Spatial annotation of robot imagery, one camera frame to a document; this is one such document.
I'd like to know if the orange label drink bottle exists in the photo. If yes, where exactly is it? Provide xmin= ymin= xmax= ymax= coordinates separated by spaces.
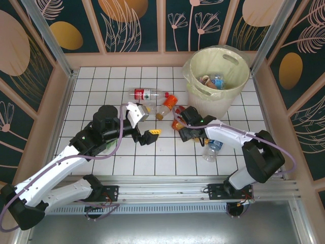
xmin=155 ymin=94 xmax=179 ymax=121

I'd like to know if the crushed clear plastic bottle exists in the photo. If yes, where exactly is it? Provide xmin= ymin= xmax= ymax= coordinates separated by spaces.
xmin=145 ymin=101 xmax=158 ymax=115

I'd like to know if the copper brown drink bottle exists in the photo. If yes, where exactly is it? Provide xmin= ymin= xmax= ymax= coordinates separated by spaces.
xmin=199 ymin=74 xmax=217 ymax=89

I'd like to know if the clear water bottle blue label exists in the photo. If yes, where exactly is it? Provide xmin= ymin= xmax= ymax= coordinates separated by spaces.
xmin=202 ymin=139 xmax=224 ymax=163

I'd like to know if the clear bottle light blue label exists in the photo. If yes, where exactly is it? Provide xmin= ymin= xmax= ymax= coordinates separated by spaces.
xmin=209 ymin=73 xmax=226 ymax=90

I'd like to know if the white ribbed plastic bin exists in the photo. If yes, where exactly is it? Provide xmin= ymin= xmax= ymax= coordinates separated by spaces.
xmin=186 ymin=47 xmax=251 ymax=120

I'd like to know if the clear bottle red label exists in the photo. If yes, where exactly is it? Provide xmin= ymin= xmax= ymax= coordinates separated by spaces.
xmin=128 ymin=87 xmax=170 ymax=101

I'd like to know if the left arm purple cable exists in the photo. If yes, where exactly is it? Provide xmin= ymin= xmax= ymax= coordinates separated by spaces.
xmin=0 ymin=103 xmax=133 ymax=233

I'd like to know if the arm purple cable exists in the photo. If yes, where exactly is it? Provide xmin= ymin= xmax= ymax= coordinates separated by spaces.
xmin=0 ymin=103 xmax=133 ymax=233
xmin=172 ymin=106 xmax=297 ymax=176

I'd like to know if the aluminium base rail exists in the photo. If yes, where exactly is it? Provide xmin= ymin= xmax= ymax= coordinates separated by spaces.
xmin=60 ymin=174 xmax=304 ymax=204

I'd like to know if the grey slotted cable duct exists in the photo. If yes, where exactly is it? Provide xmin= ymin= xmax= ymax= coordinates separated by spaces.
xmin=48 ymin=202 xmax=229 ymax=216

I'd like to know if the aluminium frame post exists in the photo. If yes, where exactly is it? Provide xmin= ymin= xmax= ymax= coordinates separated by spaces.
xmin=251 ymin=0 xmax=299 ymax=69
xmin=20 ymin=0 xmax=78 ymax=78

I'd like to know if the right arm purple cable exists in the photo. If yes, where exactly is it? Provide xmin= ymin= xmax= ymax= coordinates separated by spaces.
xmin=172 ymin=106 xmax=297 ymax=176

